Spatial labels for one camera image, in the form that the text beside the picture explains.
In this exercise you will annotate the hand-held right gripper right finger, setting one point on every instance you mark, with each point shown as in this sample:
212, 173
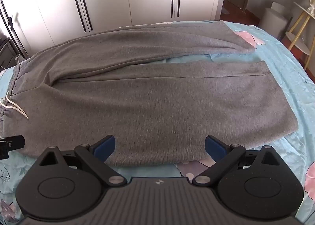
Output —
214, 148

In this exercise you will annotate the dark nightstand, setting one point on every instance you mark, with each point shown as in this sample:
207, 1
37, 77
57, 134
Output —
7, 53

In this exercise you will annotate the grey pants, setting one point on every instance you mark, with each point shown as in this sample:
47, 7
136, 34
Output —
147, 104

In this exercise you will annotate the white trash bin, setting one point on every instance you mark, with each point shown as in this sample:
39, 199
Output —
273, 21

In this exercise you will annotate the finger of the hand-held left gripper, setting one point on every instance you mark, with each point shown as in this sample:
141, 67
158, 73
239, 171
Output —
13, 143

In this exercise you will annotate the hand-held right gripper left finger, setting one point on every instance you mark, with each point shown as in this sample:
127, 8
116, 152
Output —
106, 147

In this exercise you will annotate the clear glass ornament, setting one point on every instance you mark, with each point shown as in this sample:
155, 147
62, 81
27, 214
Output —
312, 8

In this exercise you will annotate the white yellow-legged side table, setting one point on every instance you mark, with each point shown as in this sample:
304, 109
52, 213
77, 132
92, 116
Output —
299, 42

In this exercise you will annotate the light blue printed bed sheet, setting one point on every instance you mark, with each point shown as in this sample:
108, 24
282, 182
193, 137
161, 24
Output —
283, 67

